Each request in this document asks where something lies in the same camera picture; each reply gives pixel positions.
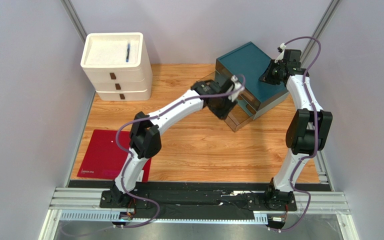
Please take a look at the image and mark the blue pen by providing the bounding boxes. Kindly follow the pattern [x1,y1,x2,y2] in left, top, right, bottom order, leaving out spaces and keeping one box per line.
[125,42,131,63]

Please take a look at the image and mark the white three-drawer organizer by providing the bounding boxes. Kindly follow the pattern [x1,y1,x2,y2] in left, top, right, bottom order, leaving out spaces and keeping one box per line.
[80,32,153,102]

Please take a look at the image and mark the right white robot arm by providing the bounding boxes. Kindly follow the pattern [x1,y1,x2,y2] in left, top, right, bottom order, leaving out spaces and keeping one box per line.
[259,47,333,210]

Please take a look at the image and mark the teal drawer organizer box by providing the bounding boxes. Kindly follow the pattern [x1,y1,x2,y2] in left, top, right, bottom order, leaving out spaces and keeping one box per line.
[216,41,289,120]

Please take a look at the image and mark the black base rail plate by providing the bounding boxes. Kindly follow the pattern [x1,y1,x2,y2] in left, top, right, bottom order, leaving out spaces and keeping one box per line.
[67,179,332,221]

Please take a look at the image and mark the red mat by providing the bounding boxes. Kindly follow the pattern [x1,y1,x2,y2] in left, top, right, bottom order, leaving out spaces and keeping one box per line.
[76,129,152,183]

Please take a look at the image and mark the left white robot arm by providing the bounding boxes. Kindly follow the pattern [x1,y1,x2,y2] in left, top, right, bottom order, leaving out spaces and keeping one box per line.
[99,74,246,208]

